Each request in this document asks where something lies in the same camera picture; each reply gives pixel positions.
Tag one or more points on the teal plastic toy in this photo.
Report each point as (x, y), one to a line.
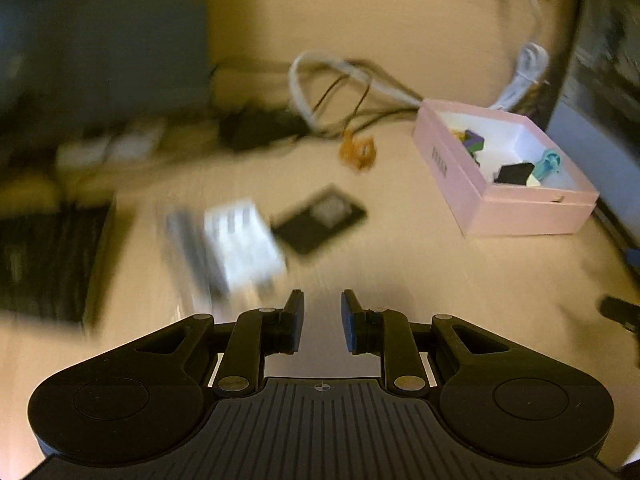
(549, 162)

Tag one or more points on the computer monitor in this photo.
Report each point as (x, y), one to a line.
(100, 35)

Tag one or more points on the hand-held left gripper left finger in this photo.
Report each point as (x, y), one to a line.
(295, 320)

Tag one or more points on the pink cardboard box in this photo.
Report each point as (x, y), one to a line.
(525, 217)

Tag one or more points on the computer tower case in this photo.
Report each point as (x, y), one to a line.
(610, 60)

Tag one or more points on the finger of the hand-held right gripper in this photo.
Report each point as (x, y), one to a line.
(617, 312)

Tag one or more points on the black battery pack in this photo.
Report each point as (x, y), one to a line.
(320, 220)

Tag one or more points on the white battery charger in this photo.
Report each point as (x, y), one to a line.
(245, 245)

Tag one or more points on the clear bag with black pen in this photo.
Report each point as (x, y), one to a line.
(187, 245)

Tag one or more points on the black power brick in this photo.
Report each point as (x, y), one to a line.
(255, 127)

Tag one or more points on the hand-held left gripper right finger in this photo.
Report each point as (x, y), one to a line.
(348, 320)

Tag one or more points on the black keyboard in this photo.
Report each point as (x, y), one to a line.
(45, 260)

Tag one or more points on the white power strip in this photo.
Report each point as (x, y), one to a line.
(110, 147)

